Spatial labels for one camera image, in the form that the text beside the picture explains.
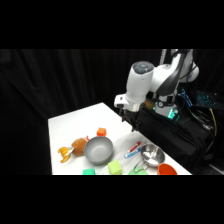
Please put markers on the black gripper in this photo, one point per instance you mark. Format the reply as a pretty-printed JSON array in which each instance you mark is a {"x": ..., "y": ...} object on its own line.
[{"x": 129, "y": 116}]

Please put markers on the red pen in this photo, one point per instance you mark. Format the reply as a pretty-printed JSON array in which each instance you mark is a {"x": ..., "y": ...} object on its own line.
[{"x": 134, "y": 146}]

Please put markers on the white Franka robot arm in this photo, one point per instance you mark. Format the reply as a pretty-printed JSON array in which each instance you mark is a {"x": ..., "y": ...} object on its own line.
[{"x": 140, "y": 83}]

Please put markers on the blue pen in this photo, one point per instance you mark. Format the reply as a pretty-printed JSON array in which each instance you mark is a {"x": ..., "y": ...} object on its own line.
[{"x": 132, "y": 153}]

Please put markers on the tan wrist side attachment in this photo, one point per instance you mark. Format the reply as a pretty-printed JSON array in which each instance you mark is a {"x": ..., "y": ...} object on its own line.
[{"x": 149, "y": 103}]

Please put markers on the orange cube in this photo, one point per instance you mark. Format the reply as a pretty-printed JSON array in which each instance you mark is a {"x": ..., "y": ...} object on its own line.
[{"x": 101, "y": 132}]

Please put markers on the small steel pan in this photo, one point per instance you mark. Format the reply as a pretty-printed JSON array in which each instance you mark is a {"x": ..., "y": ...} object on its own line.
[{"x": 152, "y": 155}]

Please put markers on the large grey bowl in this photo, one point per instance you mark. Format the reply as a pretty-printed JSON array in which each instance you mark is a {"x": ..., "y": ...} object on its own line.
[{"x": 98, "y": 150}]

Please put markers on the small green light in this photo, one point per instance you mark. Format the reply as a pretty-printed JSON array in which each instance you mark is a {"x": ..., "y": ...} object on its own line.
[{"x": 173, "y": 116}]

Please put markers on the yellow-green cube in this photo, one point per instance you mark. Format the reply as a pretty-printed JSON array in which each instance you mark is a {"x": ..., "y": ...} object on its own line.
[{"x": 115, "y": 167}]

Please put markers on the black draped robot stand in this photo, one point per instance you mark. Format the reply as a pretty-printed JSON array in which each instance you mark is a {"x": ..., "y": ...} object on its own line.
[{"x": 173, "y": 143}]

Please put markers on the light green flat utensil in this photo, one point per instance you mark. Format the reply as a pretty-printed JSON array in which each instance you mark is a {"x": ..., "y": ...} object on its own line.
[{"x": 137, "y": 172}]

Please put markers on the brown orange plush toy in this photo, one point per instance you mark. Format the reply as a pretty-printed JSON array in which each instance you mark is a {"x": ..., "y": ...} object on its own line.
[{"x": 79, "y": 146}]

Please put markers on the orange plastic bowl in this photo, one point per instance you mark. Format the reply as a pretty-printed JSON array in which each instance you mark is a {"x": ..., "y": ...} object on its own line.
[{"x": 167, "y": 170}]

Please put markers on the blue glowing device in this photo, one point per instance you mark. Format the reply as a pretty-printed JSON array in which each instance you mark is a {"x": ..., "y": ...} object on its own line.
[{"x": 185, "y": 96}]

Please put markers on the green cube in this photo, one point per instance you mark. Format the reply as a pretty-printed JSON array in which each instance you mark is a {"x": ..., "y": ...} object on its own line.
[{"x": 89, "y": 172}]

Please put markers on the blue backlit keyboard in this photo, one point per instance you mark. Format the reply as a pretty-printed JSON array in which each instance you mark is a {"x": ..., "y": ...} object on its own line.
[{"x": 206, "y": 99}]

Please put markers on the black curtain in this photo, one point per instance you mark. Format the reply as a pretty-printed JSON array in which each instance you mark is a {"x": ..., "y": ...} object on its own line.
[{"x": 36, "y": 93}]

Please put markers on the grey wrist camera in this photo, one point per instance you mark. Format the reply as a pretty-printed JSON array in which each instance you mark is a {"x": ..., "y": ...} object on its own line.
[{"x": 120, "y": 100}]

